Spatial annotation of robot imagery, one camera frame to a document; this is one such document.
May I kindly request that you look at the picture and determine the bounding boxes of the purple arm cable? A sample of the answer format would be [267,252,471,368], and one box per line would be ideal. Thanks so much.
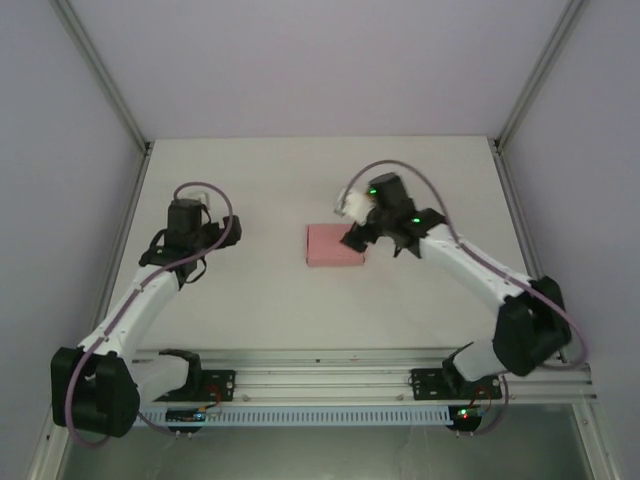
[342,159,590,436]
[67,182,236,446]

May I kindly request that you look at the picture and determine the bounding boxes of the aluminium side rail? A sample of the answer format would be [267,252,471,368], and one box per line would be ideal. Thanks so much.
[87,142,154,364]
[491,139,541,284]

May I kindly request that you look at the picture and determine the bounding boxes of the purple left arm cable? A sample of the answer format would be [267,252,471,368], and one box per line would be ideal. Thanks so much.
[67,182,236,446]

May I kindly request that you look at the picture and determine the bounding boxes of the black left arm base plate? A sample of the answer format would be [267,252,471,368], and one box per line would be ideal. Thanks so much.
[192,368,237,402]

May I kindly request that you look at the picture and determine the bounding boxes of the aluminium frame post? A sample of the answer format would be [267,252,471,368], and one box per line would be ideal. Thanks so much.
[49,0,154,156]
[494,0,591,151]

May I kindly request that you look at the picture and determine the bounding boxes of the slotted pale blue cable duct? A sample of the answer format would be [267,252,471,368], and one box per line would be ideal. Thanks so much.
[137,405,451,427]

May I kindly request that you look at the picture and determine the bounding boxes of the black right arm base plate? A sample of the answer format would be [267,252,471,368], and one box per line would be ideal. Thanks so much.
[410,368,503,401]

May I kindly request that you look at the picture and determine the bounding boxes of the pink cloth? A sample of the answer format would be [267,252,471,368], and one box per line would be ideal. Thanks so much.
[305,223,369,270]

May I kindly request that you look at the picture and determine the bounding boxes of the aluminium mounting rails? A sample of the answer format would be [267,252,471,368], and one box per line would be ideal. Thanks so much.
[55,347,599,404]

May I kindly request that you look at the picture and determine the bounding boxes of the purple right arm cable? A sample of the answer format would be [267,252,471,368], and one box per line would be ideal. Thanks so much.
[342,159,590,436]

